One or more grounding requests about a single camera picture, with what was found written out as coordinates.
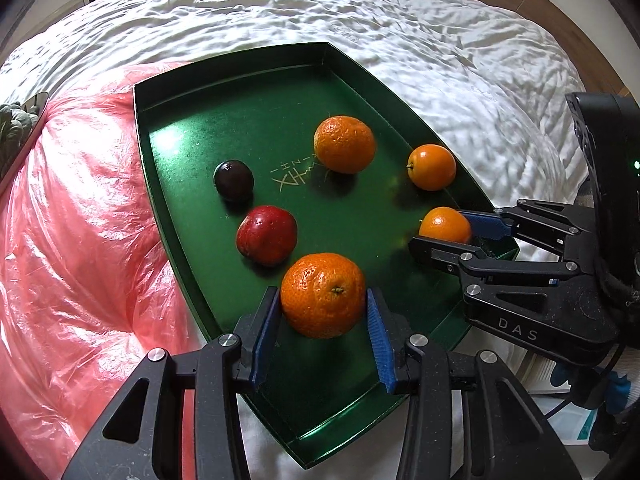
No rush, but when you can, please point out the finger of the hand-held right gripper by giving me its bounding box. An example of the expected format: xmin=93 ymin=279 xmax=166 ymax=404
xmin=459 ymin=200 xmax=596 ymax=261
xmin=409 ymin=237 xmax=586 ymax=286

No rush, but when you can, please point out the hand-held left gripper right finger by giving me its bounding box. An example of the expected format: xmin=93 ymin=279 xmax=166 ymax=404
xmin=366 ymin=288 xmax=583 ymax=480

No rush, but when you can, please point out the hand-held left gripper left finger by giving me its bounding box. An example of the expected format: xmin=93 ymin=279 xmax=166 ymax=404
xmin=60 ymin=286 xmax=281 ymax=480

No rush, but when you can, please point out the large bumpy orange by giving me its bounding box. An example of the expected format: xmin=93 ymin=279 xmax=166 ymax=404
xmin=280 ymin=252 xmax=367 ymax=339
xmin=314 ymin=115 xmax=377 ymax=175

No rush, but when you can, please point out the small smooth orange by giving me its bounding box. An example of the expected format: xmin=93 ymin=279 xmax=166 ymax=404
xmin=407 ymin=144 xmax=457 ymax=192

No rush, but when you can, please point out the red apple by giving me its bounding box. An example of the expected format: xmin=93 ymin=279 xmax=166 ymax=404
xmin=236 ymin=205 xmax=298 ymax=267

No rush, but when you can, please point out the dark purple plum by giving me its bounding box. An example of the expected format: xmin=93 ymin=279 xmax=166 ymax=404
xmin=213 ymin=160 xmax=255 ymax=203

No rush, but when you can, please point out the green metal tray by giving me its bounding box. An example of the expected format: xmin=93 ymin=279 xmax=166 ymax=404
xmin=133 ymin=42 xmax=521 ymax=470

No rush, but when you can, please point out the person's right hand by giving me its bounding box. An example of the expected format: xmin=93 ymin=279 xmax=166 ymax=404
xmin=552 ymin=360 xmax=633 ymax=413

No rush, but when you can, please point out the white paper packet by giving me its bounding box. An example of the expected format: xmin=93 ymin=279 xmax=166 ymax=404
xmin=520 ymin=350 xmax=601 ymax=444

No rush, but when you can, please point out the white bedsheet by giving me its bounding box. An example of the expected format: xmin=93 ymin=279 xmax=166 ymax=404
xmin=0 ymin=0 xmax=596 ymax=480

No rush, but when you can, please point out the pink plastic sheet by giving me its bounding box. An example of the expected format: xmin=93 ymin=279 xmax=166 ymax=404
xmin=0 ymin=62 xmax=221 ymax=480

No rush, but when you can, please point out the white plate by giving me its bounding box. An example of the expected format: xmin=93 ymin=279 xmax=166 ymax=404
xmin=0 ymin=92 xmax=51 ymax=196

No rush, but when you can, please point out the green leafy vegetable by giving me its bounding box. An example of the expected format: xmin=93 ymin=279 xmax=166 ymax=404
xmin=0 ymin=102 xmax=41 ymax=150

